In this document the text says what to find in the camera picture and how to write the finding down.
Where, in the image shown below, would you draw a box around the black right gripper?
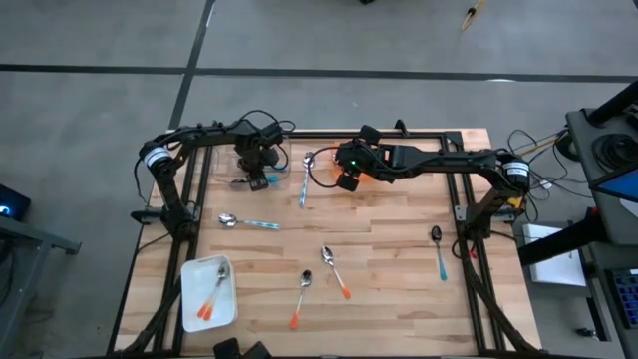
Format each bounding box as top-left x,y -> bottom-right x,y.
334,124 -> 395,193

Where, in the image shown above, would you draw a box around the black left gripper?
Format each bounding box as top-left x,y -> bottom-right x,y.
233,119 -> 283,193

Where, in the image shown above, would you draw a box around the black spoon teal handle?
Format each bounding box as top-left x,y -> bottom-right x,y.
230,174 -> 281,189
431,224 -> 450,283

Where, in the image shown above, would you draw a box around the silver spoon teal patterned handle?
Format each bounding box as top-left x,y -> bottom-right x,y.
298,151 -> 317,209
217,212 -> 282,232

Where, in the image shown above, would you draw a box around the clear plastic bin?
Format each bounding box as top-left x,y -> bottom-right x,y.
212,132 -> 293,191

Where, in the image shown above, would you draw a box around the white rectangular tray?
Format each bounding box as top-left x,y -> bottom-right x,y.
179,253 -> 239,334

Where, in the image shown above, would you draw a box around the black bulky object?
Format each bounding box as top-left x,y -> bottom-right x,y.
212,337 -> 274,359

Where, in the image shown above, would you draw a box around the black stand beam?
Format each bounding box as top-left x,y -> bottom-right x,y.
516,206 -> 602,268

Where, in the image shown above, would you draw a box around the grey equipment cart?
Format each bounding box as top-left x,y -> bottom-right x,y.
565,107 -> 638,245

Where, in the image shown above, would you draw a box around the white box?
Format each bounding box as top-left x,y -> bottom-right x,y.
521,222 -> 588,288

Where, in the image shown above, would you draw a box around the grey metal bench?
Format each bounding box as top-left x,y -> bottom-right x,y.
0,213 -> 84,359

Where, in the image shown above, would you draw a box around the black box with blue light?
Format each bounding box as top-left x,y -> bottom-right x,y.
0,182 -> 32,223

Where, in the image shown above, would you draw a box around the black pole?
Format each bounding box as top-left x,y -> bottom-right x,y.
585,82 -> 638,129

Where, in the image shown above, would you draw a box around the blue tablet screen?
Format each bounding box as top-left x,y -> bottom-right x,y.
595,168 -> 638,204

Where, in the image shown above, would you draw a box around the black keypad coloured keys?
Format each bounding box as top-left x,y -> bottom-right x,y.
603,267 -> 638,345

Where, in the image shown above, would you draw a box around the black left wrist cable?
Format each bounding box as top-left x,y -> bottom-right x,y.
237,109 -> 298,174

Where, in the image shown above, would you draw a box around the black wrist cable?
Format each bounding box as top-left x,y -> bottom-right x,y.
237,109 -> 298,174
307,146 -> 345,190

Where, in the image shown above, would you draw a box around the black aluminium table frame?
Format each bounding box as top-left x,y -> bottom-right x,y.
107,119 -> 544,359

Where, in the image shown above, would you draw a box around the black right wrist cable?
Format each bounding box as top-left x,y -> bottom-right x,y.
307,146 -> 345,190

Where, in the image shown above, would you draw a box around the yellow floor cable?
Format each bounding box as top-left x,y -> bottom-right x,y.
516,135 -> 565,157

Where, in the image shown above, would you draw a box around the yellow and black cable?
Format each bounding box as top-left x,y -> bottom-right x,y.
461,0 -> 487,32

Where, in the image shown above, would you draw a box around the black coiled cable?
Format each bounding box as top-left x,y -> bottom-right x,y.
591,133 -> 638,174

